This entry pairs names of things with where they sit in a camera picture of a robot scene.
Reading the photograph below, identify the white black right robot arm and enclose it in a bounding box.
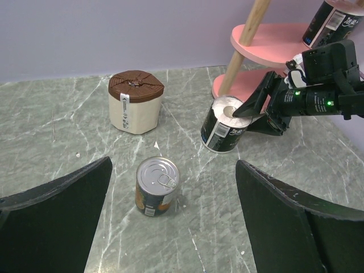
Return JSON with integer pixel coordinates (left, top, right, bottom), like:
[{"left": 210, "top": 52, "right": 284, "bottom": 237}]
[{"left": 233, "top": 39, "right": 363, "bottom": 136}]

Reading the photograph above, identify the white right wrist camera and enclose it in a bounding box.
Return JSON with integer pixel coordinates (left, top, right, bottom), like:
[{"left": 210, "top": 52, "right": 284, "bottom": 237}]
[{"left": 286, "top": 53, "right": 309, "bottom": 86}]

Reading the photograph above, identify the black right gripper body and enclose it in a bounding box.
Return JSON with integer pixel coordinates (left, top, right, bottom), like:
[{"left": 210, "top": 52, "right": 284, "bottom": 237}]
[{"left": 263, "top": 71, "right": 293, "bottom": 136}]

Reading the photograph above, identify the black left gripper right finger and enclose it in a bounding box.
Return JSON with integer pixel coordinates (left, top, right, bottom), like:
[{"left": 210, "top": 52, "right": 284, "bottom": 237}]
[{"left": 235, "top": 160, "right": 363, "bottom": 272}]

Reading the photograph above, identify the pink three-tier wooden shelf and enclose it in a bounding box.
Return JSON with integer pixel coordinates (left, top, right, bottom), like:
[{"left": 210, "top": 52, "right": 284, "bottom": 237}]
[{"left": 211, "top": 1, "right": 308, "bottom": 101}]

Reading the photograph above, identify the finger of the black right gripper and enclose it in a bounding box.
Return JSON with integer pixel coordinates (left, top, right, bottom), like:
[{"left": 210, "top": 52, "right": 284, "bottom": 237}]
[
  {"left": 247, "top": 115, "right": 282, "bottom": 136},
  {"left": 233, "top": 71, "right": 275, "bottom": 117}
]

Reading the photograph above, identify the metal food tin can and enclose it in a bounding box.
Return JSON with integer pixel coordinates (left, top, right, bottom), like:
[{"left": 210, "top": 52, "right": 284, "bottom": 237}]
[{"left": 135, "top": 156, "right": 180, "bottom": 217}]

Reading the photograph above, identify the black paper roll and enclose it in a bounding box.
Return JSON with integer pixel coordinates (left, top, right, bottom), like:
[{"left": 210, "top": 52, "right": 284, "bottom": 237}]
[
  {"left": 302, "top": 0, "right": 363, "bottom": 48},
  {"left": 201, "top": 96, "right": 252, "bottom": 154}
]

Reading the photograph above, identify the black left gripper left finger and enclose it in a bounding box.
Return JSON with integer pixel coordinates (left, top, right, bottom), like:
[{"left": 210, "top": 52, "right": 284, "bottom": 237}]
[{"left": 1, "top": 156, "right": 113, "bottom": 272}]

